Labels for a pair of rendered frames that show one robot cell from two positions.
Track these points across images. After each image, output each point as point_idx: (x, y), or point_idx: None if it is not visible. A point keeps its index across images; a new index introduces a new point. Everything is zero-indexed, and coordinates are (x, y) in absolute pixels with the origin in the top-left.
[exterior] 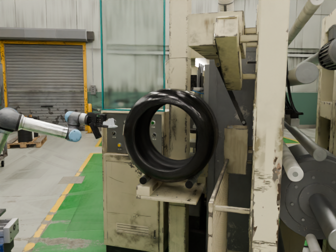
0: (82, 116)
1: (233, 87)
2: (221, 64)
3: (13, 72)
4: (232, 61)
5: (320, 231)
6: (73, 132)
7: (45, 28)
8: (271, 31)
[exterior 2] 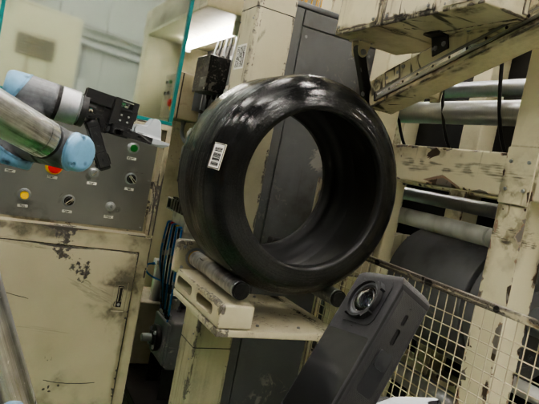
0: (72, 95)
1: (391, 106)
2: (471, 58)
3: None
4: (500, 58)
5: (524, 369)
6: (83, 142)
7: None
8: None
